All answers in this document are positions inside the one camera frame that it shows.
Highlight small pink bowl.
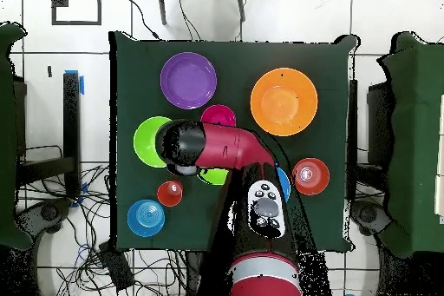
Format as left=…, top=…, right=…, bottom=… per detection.
left=200, top=103, right=238, bottom=128

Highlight black stand post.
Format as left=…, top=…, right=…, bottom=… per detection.
left=62, top=71, right=82, bottom=196

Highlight black square floor frame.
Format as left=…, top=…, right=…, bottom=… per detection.
left=50, top=0, right=102, bottom=26

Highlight black power brick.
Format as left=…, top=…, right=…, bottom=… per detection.
left=98, top=241, right=135, bottom=292

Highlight black chair base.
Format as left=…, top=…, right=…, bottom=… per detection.
left=15, top=198, right=72, bottom=235

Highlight purple bowl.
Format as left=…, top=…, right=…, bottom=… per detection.
left=160, top=51, right=219, bottom=110

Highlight small blue bowl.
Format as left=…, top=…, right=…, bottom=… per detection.
left=127, top=199, right=167, bottom=239

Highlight large blue bowl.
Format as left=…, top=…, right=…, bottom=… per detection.
left=275, top=165, right=291, bottom=203

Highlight chair legs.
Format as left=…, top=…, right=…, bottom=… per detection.
left=154, top=0, right=251, bottom=26

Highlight large orange bowl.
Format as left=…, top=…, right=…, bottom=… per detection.
left=250, top=67, right=319, bottom=137

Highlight green cloth side table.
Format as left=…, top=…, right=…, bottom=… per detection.
left=0, top=22, right=34, bottom=250
left=377, top=30, right=444, bottom=257

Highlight tangle of cables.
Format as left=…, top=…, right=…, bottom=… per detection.
left=20, top=144, right=185, bottom=296

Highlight green bowl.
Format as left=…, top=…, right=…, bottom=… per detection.
left=133, top=115, right=173, bottom=169
left=197, top=167, right=230, bottom=187

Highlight small red-orange bowl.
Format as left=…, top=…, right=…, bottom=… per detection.
left=291, top=157, right=331, bottom=196

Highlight grey chair base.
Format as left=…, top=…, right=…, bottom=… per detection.
left=349, top=200, right=391, bottom=236

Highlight dark green tablecloth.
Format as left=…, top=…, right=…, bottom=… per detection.
left=108, top=30, right=360, bottom=253

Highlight orange cup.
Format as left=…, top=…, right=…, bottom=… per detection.
left=156, top=180, right=184, bottom=207

